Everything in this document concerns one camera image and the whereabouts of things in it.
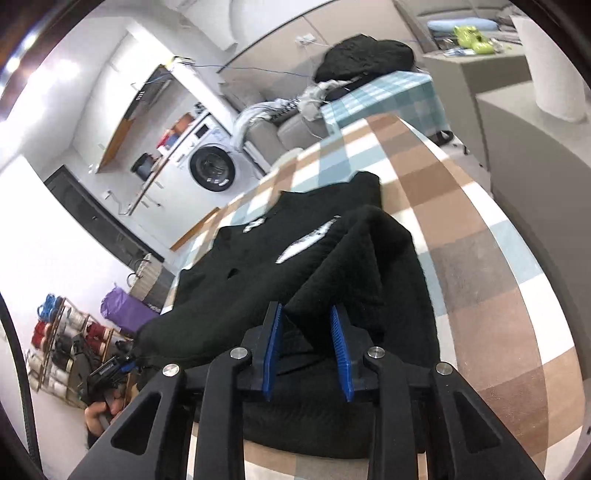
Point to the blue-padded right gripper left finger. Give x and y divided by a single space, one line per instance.
190 419

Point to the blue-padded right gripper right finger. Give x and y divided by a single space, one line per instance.
431 410

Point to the black knit sweater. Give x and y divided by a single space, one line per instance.
331 246

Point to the white light clothes pile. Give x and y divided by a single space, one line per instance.
309 103

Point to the person's left hand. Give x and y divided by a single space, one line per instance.
94 412

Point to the shoe rack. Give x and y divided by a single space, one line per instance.
66 346

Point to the purple bag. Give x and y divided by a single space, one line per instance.
125 311

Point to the checkered tablecloth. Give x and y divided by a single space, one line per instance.
498 318

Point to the black rice cooker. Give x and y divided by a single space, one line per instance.
142 167

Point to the white washing machine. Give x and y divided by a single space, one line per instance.
206 169

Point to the range hood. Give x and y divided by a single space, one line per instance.
149 93

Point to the grey sofa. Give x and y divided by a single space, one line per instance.
269 119

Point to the blue checkered cloth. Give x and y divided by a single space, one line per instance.
409 95

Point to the white paper towel roll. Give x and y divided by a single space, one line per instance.
558 86

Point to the beige side cabinet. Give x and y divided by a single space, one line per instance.
459 80

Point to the black jacket on sofa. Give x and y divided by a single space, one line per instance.
363 55

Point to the green toy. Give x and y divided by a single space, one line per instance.
469 37

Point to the blue pillow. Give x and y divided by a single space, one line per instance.
449 25

